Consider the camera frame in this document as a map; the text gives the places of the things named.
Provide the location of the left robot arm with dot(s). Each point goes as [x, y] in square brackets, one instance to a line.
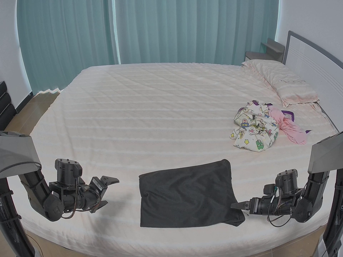
[34, 191]

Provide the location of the pink garment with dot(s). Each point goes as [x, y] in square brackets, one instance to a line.
[290, 128]

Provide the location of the grey bedside table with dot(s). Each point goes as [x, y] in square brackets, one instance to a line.
[264, 53]

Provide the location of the black chest of drawers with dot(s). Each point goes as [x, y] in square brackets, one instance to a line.
[6, 108]

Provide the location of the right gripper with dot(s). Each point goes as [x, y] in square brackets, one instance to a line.
[262, 206]

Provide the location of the blue-green curtain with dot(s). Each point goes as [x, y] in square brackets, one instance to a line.
[67, 36]
[198, 23]

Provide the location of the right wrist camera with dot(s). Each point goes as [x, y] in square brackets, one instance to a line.
[269, 189]

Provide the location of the pale pink pillow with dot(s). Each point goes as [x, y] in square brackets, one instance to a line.
[284, 82]

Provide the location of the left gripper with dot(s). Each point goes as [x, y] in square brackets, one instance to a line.
[89, 194]

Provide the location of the white printed pyjama top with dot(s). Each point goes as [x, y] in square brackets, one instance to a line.
[254, 130]

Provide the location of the bed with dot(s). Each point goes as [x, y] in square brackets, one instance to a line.
[160, 111]

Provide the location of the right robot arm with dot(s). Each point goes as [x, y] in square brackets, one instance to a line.
[319, 191]

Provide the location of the black T-shirt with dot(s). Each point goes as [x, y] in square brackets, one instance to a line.
[187, 194]

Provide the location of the purple garment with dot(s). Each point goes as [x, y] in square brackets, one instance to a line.
[288, 114]

